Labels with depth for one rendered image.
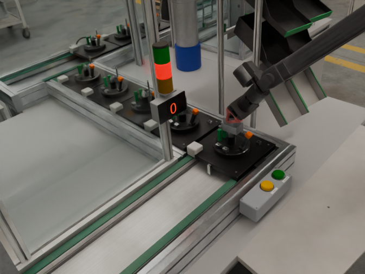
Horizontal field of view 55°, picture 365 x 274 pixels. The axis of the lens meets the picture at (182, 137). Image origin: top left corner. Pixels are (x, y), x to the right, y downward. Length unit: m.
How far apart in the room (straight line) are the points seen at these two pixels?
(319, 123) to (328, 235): 0.63
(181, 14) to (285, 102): 0.87
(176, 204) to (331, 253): 0.50
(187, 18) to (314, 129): 0.93
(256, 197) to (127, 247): 0.43
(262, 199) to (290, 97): 0.52
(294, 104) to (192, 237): 0.73
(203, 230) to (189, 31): 1.31
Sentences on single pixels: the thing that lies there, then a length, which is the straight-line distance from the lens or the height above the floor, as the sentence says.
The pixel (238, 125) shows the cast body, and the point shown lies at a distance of 1.26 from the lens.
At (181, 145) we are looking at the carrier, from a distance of 1.36.
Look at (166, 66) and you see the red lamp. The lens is 1.08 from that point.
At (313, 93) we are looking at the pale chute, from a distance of 1.62.
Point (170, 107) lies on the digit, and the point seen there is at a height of 1.21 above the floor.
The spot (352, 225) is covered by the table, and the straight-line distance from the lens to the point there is 1.29.
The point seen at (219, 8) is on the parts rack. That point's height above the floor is 1.41.
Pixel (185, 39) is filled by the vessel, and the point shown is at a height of 1.06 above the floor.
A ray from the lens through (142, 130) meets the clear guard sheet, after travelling 1.17.
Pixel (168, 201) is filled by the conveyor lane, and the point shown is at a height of 0.92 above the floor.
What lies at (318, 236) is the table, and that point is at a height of 0.86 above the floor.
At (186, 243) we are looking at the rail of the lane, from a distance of 1.05.
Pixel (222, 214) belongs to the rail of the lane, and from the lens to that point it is 1.11.
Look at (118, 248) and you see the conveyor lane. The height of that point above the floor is 0.92.
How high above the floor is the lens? 1.80
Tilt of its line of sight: 36 degrees down
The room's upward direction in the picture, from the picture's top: 5 degrees counter-clockwise
